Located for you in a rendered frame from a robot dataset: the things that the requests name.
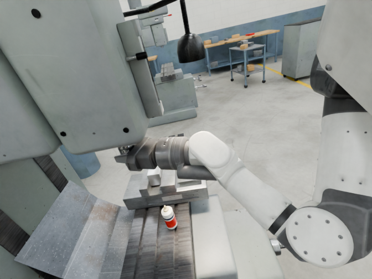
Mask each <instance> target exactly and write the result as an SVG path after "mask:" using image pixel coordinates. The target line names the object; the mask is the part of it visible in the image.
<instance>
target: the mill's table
mask: <svg viewBox="0 0 372 279"><path fill-rule="evenodd" d="M165 206H170V207H171V208H172V210H173V212H174V215H175V218H176V221H177V226H176V227H175V228H174V229H168V228H167V226H166V223H165V221H164V219H163V216H162V213H161V211H162V209H163V208H164V205H161V206H154V207H149V208H142V209H136V210H135V215H134V218H133V223H132V227H131V232H130V237H129V240H128V245H127V250H126V254H125V259H124V262H123V267H122V272H121V276H120V279H197V271H196V264H195V250H194V236H193V223H192V209H191V202H190V201H189V202H185V203H177V204H169V205H165Z"/></svg>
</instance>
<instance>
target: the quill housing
mask: <svg viewBox="0 0 372 279"><path fill-rule="evenodd" d="M121 22H125V18H124V15H123V12H122V9H121V5H120V2H119V0H0V49H1V50H2V51H3V53H4V55H5V56H6V58H7V59H8V61H9V62H10V64H11V66H12V67H13V69H14V70H15V72H16V73H17V75H18V76H19V78H20V79H21V81H22V83H23V84H24V86H25V87H26V88H27V90H28V91H29V93H30V94H31V96H32V98H33V99H34V101H35V102H36V104H37V105H38V107H39V108H40V110H41V112H42V113H43V115H44V116H45V118H46V119H47V120H48V122H49V124H50V125H51V127H52V128H53V130H54V131H55V133H56V135H57V136H58V137H59V139H60V140H61V142H62V144H63V145H64V147H65V148H66V150H67V151H68V152H69V153H71V154H74V155H82V154H87V153H92V152H98V151H103V150H107V149H113V148H118V147H123V146H129V145H132V144H137V143H140V142H141V141H142V140H143V139H144V137H145V135H146V131H147V127H148V124H149V121H150V118H148V117H147V114H146V112H145V109H144V106H143V103H142V100H141V97H140V93H139V91H138V88H137V85H136V82H135V79H134V76H133V73H132V70H131V67H130V64H129V62H128V61H126V59H125V57H127V55H126V52H125V49H124V47H123V44H122V40H121V37H120V34H119V32H118V29H117V23H121Z"/></svg>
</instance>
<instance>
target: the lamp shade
mask: <svg viewBox="0 0 372 279"><path fill-rule="evenodd" d="M177 55H178V60H179V63H190V62H194V61H198V60H202V59H204V58H205V57H206V56H205V49H204V44H203V42H202V40H201V37H200V36H198V35H197V34H195V33H188V34H184V35H183V36H181V38H180V39H179V40H178V44H177Z"/></svg>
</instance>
